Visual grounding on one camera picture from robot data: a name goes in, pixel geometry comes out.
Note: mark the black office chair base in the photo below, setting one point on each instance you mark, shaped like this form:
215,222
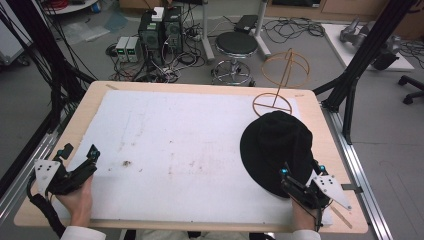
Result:
411,90

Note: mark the white round table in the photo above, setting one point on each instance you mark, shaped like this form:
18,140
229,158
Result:
71,6

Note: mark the black felt hat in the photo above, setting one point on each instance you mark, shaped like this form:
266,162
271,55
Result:
275,150

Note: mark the black flat device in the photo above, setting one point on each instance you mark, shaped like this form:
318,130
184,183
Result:
246,23

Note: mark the black round stool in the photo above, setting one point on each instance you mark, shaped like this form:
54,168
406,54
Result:
236,45

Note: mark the grey equipment case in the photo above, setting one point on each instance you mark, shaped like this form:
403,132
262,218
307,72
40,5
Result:
10,43

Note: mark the grey metal bracket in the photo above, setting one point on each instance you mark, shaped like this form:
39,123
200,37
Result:
351,188

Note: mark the white table leg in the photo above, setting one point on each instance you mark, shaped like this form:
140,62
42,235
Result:
207,36
261,33

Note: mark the grey power supply unit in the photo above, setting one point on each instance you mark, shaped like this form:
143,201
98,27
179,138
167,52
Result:
134,49
121,49

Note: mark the person's right hand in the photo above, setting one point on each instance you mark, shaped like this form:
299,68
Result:
305,216

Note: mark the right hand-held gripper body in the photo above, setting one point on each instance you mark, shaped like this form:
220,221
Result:
310,195

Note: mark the aluminium rail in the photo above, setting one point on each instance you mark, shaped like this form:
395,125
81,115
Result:
360,173
30,166

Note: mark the white floor board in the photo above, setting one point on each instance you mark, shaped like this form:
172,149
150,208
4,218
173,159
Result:
336,43

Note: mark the person's left hand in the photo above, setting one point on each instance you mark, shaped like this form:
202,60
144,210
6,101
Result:
78,203

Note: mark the white foam mat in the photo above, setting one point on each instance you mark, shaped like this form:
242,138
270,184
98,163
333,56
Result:
186,153

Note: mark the person's left white sleeve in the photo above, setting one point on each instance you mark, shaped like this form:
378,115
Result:
81,233

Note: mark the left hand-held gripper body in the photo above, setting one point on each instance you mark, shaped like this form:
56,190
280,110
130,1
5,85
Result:
71,178

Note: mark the white small box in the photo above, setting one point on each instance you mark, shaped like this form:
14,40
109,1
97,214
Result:
157,14

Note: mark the black computer tower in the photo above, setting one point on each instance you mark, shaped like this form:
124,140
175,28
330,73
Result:
150,38
172,30

